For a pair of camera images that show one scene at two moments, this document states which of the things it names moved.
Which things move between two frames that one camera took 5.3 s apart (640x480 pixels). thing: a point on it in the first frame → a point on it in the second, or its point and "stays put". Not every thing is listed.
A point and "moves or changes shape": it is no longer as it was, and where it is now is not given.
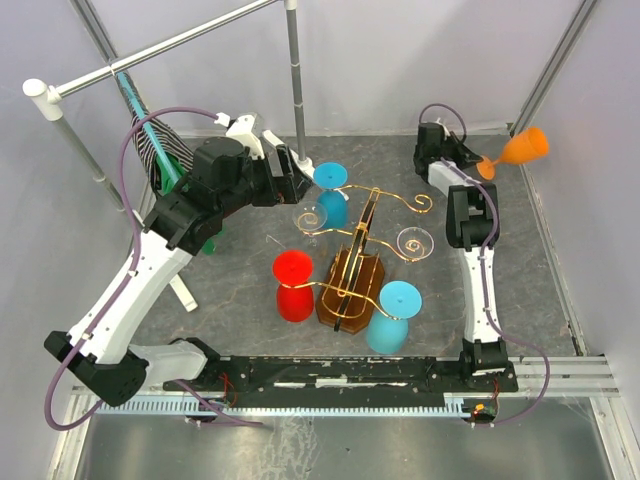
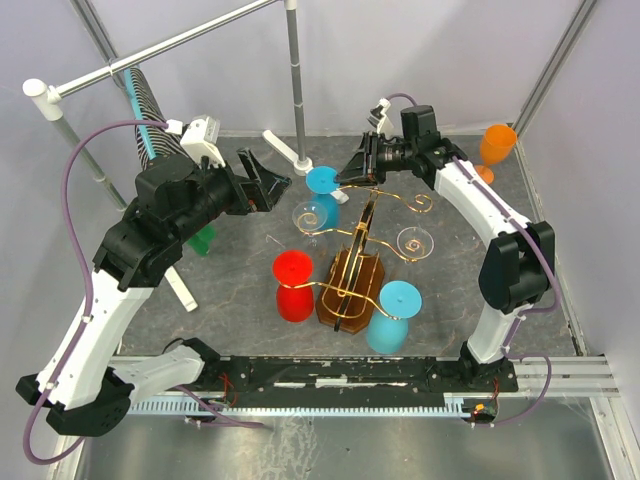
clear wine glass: [415, 243] stays put
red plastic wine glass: [295, 303] stays put
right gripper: [463, 156] → [362, 168]
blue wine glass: [330, 176] moves or changes shape
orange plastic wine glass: [529, 144] → [496, 147]
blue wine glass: [387, 330] stays put
